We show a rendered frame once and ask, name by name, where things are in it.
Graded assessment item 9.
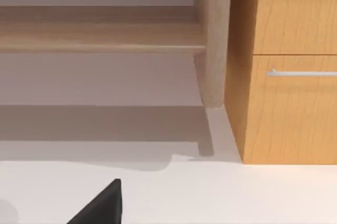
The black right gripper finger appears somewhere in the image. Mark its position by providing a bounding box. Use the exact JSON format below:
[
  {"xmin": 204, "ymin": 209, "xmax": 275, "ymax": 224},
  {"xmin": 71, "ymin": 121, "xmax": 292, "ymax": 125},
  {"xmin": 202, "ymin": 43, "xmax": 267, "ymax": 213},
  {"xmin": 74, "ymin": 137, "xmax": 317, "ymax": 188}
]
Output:
[{"xmin": 66, "ymin": 178, "xmax": 123, "ymax": 224}]

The long metal handle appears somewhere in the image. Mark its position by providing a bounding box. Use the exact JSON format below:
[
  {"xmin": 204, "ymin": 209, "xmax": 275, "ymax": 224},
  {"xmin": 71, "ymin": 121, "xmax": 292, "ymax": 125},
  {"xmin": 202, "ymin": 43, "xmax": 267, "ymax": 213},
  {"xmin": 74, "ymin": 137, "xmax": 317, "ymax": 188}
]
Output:
[{"xmin": 266, "ymin": 69, "xmax": 337, "ymax": 77}]

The wooden drawer front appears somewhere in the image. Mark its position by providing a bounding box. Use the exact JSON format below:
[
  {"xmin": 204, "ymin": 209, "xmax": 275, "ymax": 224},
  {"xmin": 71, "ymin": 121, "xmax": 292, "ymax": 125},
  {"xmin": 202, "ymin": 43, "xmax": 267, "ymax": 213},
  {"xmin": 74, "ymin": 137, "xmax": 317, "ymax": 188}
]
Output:
[
  {"xmin": 252, "ymin": 0, "xmax": 337, "ymax": 55},
  {"xmin": 243, "ymin": 54, "xmax": 337, "ymax": 165}
]

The orange wooden cupboard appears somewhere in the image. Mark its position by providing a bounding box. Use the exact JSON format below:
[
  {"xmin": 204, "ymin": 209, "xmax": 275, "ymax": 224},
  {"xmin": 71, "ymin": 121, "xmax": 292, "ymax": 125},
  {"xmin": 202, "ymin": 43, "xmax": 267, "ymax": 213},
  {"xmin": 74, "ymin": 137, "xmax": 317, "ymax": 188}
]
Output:
[{"xmin": 223, "ymin": 0, "xmax": 337, "ymax": 165}]

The pale wooden open shelf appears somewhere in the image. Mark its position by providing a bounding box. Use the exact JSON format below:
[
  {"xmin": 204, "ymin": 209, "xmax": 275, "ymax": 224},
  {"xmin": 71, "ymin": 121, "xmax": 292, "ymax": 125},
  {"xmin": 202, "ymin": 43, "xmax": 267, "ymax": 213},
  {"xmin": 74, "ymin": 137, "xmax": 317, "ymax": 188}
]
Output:
[{"xmin": 0, "ymin": 0, "xmax": 232, "ymax": 110}]

